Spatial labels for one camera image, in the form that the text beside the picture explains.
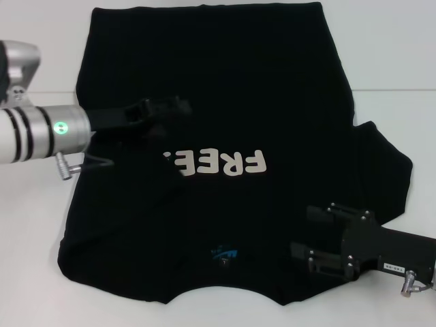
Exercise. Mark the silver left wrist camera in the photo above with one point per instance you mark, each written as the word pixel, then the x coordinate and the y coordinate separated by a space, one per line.
pixel 24 64

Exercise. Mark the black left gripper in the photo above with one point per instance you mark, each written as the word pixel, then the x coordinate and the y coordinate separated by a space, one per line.
pixel 116 117

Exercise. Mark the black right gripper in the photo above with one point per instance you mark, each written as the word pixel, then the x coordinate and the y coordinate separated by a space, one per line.
pixel 391 248

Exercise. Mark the black shirt with FREE print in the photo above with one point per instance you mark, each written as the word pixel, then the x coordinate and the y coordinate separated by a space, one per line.
pixel 238 85

